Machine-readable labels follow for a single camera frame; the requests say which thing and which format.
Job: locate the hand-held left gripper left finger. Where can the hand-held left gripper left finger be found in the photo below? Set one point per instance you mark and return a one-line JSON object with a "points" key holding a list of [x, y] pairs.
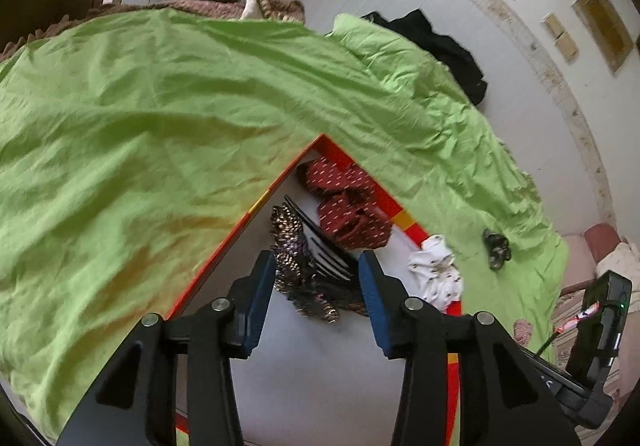
{"points": [[261, 301]]}

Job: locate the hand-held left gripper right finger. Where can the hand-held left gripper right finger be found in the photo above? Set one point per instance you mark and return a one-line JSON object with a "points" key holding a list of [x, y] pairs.
{"points": [[375, 306]]}

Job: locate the dark sheer scrunchie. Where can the dark sheer scrunchie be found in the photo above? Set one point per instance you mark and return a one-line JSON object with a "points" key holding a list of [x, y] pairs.
{"points": [[290, 256]]}

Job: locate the black scrunchie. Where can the black scrunchie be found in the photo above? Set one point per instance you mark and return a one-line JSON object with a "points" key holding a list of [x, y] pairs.
{"points": [[496, 241]]}

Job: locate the white printed scrunchie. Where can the white printed scrunchie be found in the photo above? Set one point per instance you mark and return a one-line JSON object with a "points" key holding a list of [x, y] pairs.
{"points": [[435, 271]]}

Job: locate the black hair comb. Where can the black hair comb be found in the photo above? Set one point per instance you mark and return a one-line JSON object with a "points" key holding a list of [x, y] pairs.
{"points": [[320, 246]]}

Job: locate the pale pink cushion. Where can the pale pink cushion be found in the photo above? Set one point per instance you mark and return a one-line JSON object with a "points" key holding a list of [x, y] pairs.
{"points": [[575, 261]]}

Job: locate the white pillow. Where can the white pillow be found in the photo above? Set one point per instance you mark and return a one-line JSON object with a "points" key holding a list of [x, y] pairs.
{"points": [[617, 261]]}

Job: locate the red patterned scrunchie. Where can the red patterned scrunchie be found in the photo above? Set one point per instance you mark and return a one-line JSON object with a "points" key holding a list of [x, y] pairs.
{"points": [[345, 211]]}

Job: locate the green bed sheet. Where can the green bed sheet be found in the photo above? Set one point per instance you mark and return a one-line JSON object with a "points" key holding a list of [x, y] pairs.
{"points": [[150, 125]]}

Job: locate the black clothing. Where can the black clothing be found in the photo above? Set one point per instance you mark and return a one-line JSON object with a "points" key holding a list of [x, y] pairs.
{"points": [[440, 50]]}

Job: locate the brown knit blanket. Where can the brown knit blanket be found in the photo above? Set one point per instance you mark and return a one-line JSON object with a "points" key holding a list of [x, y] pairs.
{"points": [[200, 8]]}

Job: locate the small beige wall plaque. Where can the small beige wall plaque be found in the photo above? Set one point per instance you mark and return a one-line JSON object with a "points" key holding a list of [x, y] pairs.
{"points": [[553, 25], [566, 47]]}

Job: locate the large yellow wall frame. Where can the large yellow wall frame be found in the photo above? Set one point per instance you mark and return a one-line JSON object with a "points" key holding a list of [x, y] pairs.
{"points": [[602, 25]]}

